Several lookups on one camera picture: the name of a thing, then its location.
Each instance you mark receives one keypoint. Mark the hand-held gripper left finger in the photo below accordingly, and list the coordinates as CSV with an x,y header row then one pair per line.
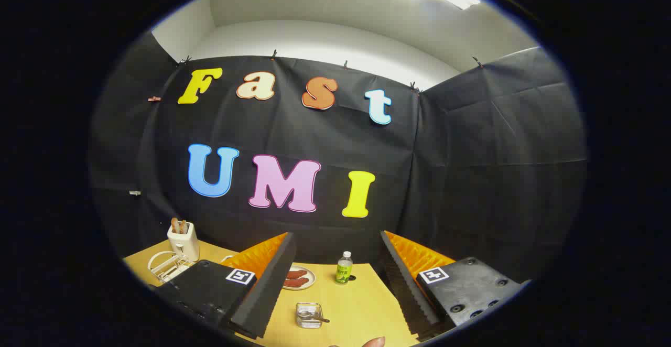
x,y
267,294

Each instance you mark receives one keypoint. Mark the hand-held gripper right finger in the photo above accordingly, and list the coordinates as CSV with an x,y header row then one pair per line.
x,y
409,294

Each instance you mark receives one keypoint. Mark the brown sausage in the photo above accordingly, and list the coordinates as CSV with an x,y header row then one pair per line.
x,y
296,282
296,274

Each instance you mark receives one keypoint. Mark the green label drink bottle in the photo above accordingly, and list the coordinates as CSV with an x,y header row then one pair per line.
x,y
343,271

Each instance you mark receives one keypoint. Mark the white toaster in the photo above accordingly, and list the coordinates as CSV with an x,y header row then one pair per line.
x,y
184,245

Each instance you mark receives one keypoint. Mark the white plate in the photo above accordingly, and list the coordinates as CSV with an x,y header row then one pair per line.
x,y
311,279

